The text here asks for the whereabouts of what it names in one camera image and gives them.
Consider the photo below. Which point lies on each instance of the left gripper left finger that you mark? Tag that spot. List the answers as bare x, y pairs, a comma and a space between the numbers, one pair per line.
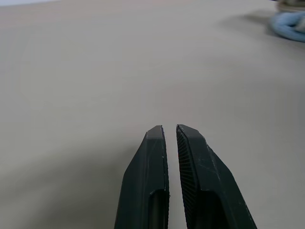
140, 181

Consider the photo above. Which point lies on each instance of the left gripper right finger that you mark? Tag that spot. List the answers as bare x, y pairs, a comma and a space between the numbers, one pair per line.
209, 181

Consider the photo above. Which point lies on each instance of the beige folded towel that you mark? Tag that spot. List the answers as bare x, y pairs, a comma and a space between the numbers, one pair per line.
290, 6

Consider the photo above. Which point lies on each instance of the light blue cloth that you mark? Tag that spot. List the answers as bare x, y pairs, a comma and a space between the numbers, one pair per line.
283, 26

